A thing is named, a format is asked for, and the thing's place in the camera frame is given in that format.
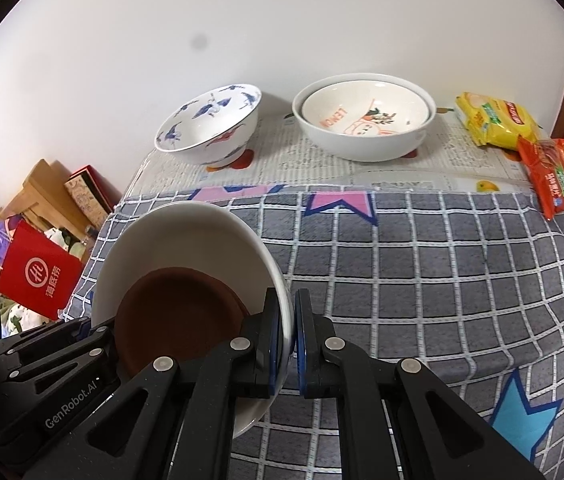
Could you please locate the cream bowl with orange print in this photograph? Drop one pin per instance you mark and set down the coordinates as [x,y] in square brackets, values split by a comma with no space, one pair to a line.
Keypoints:
[362,110]

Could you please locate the red book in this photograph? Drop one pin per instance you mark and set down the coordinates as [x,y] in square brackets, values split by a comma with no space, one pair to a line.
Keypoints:
[104,187]

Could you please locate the white bowl brown interior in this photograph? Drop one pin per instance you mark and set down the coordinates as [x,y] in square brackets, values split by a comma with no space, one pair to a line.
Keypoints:
[186,240]

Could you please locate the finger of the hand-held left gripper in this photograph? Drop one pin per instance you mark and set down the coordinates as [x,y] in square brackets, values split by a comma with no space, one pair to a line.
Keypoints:
[46,337]
[71,357]

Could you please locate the yellow snack packet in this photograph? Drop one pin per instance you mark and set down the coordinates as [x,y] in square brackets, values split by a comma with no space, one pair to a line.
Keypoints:
[492,120]

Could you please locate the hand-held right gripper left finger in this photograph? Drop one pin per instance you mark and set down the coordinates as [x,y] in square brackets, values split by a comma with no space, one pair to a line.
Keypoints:
[274,332]

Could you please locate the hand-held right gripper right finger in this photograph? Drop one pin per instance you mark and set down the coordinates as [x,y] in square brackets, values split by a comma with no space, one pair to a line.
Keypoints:
[302,342]

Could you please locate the orange snack packet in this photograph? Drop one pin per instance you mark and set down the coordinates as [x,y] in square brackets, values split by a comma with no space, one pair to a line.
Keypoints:
[562,175]

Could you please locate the patterned cover book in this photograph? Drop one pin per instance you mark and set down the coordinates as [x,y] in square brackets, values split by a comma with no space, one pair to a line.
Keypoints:
[86,202]

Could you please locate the grey checkered blanket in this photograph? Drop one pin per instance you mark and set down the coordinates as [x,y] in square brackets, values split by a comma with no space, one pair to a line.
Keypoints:
[412,285]

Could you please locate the red paper bag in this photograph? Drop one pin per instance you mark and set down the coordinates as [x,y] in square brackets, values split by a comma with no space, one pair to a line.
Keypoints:
[36,275]

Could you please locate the newspaper sheet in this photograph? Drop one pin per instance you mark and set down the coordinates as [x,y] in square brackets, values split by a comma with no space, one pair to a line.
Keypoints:
[282,160]

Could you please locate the blue crane print bowl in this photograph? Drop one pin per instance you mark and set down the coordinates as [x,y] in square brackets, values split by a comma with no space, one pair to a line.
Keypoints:
[211,132]

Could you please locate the light patterned cloth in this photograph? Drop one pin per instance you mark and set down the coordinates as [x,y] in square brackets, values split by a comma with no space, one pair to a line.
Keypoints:
[16,317]

